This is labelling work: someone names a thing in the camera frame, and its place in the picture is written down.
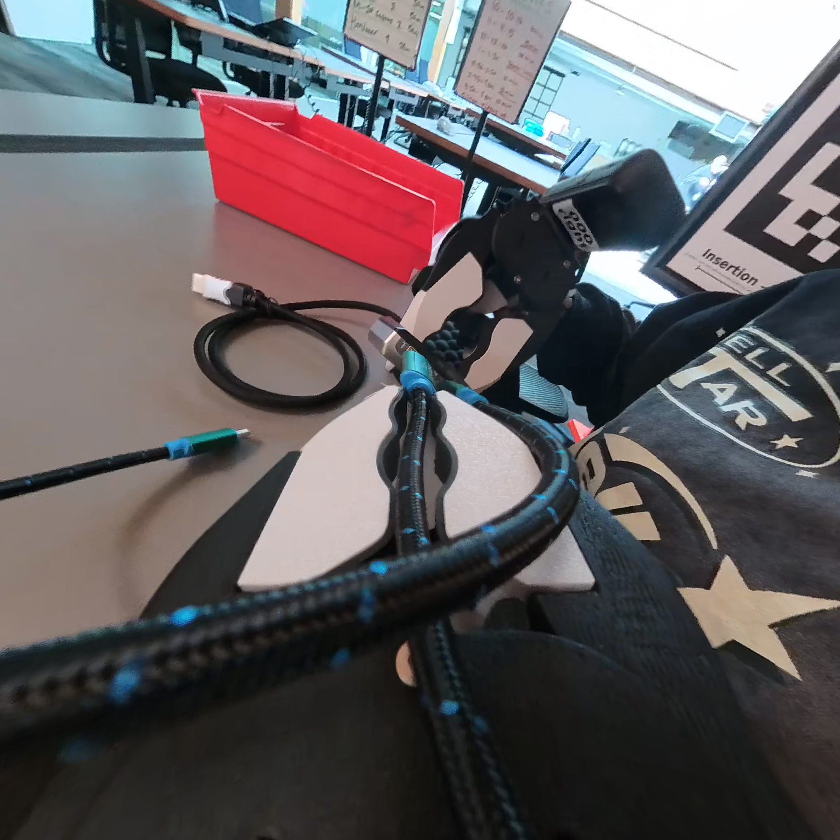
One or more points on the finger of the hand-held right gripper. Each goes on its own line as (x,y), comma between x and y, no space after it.
(508,344)
(453,289)

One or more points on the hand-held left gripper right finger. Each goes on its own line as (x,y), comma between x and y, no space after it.
(489,466)

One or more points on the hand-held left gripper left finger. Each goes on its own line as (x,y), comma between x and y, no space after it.
(328,499)

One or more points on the green HDMI plug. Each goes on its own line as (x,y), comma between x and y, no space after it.
(210,441)
(410,485)

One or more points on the red plastic bin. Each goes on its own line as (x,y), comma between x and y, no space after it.
(315,184)

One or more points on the person's right forearm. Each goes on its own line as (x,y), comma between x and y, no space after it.
(590,341)

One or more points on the grey mesh office chair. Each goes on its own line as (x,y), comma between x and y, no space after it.
(544,394)

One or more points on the wooden top background desk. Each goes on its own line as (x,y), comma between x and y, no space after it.
(216,29)
(485,141)

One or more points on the handwritten whiteboard on stand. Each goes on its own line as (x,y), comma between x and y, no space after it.
(387,29)
(512,59)

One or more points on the black framed tag sign board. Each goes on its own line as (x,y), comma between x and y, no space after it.
(754,216)

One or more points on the person's printed black hoodie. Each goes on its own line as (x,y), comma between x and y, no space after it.
(754,525)

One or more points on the black office chair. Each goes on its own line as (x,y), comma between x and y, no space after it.
(157,65)

